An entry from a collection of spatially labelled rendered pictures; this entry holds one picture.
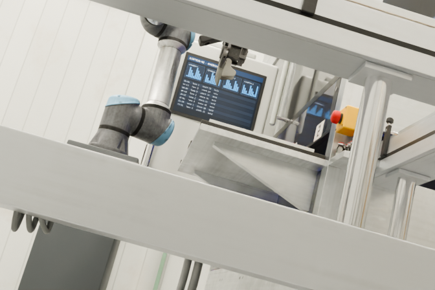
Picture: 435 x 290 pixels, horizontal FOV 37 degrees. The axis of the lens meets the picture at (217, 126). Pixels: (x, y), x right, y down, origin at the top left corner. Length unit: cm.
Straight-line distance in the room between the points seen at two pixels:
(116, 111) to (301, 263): 137
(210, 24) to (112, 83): 504
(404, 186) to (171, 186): 90
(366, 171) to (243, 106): 191
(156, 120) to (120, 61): 392
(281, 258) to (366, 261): 14
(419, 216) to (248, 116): 120
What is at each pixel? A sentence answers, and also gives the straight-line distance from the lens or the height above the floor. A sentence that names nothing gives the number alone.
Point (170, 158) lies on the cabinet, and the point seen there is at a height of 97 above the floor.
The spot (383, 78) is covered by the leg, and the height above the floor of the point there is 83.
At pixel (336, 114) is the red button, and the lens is 194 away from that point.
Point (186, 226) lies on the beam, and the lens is 105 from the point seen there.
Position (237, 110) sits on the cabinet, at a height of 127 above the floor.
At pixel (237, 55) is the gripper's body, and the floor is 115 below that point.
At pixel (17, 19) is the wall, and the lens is 658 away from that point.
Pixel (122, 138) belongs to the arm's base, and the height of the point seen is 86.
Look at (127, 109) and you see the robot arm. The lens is 234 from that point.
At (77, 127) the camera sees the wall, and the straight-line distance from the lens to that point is 612.
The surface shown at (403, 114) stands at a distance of 211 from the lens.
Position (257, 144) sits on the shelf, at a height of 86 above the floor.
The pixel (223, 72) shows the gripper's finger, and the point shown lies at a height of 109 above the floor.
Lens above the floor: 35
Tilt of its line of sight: 16 degrees up
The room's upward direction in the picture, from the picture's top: 15 degrees clockwise
